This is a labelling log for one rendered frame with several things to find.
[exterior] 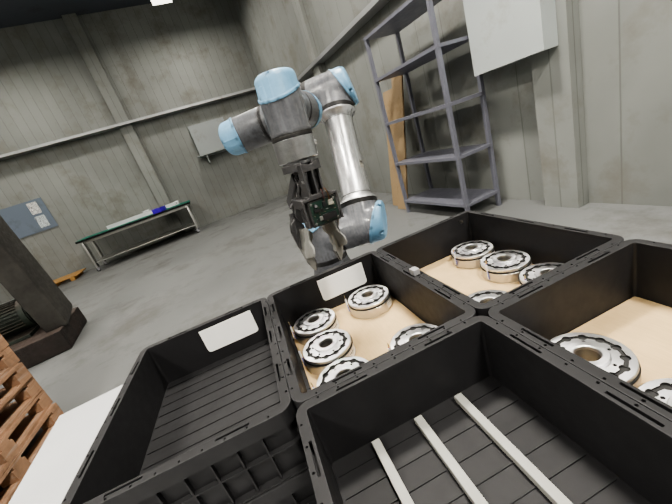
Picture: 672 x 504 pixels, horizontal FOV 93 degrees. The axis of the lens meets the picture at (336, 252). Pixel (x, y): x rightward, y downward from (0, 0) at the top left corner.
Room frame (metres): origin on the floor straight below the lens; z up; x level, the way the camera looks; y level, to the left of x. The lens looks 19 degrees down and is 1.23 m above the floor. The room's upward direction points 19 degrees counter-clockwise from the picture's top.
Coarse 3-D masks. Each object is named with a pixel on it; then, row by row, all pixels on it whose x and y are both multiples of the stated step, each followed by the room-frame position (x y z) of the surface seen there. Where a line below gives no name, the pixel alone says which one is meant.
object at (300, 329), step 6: (312, 312) 0.70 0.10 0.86; (318, 312) 0.69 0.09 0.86; (324, 312) 0.68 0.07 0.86; (330, 312) 0.67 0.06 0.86; (300, 318) 0.69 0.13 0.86; (324, 318) 0.65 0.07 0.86; (330, 318) 0.64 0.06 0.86; (294, 324) 0.67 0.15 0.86; (300, 324) 0.66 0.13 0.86; (318, 324) 0.63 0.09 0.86; (324, 324) 0.63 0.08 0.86; (330, 324) 0.62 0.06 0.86; (294, 330) 0.64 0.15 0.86; (300, 330) 0.64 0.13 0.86; (306, 330) 0.63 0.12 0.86; (312, 330) 0.62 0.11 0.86; (318, 330) 0.61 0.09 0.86
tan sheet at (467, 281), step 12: (432, 264) 0.80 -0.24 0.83; (444, 264) 0.77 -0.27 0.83; (432, 276) 0.73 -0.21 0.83; (444, 276) 0.71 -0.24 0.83; (456, 276) 0.69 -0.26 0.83; (468, 276) 0.67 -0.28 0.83; (480, 276) 0.66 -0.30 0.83; (456, 288) 0.64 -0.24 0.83; (468, 288) 0.62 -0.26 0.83; (480, 288) 0.61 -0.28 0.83; (492, 288) 0.59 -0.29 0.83; (504, 288) 0.58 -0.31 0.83
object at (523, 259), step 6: (492, 252) 0.69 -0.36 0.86; (498, 252) 0.68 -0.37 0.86; (504, 252) 0.68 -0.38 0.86; (510, 252) 0.67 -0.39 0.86; (516, 252) 0.65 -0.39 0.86; (522, 252) 0.64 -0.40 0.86; (486, 258) 0.68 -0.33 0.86; (522, 258) 0.62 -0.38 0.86; (528, 258) 0.61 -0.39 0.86; (492, 264) 0.64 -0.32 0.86; (498, 264) 0.63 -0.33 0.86; (504, 264) 0.62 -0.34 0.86; (510, 264) 0.61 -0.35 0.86; (516, 264) 0.61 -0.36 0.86; (522, 264) 0.59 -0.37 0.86; (492, 270) 0.61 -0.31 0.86; (498, 270) 0.60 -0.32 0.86; (504, 270) 0.60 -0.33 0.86; (510, 270) 0.59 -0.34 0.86
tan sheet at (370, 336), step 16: (400, 304) 0.65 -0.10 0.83; (352, 320) 0.66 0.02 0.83; (368, 320) 0.63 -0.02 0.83; (384, 320) 0.61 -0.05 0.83; (400, 320) 0.59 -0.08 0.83; (416, 320) 0.57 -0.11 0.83; (352, 336) 0.59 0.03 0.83; (368, 336) 0.58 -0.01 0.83; (384, 336) 0.56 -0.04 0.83; (368, 352) 0.52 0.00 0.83; (384, 352) 0.51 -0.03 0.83; (304, 368) 0.54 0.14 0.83
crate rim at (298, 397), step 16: (384, 256) 0.72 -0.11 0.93; (400, 272) 0.62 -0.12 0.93; (288, 288) 0.73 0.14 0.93; (432, 288) 0.51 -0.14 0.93; (272, 304) 0.67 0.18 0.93; (464, 304) 0.43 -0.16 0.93; (272, 320) 0.59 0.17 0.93; (464, 320) 0.39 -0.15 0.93; (432, 336) 0.38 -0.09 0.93; (288, 352) 0.46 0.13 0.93; (400, 352) 0.37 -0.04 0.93; (288, 368) 0.42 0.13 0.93; (368, 368) 0.36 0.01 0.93; (288, 384) 0.38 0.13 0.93; (336, 384) 0.35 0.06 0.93; (304, 400) 0.34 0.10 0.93
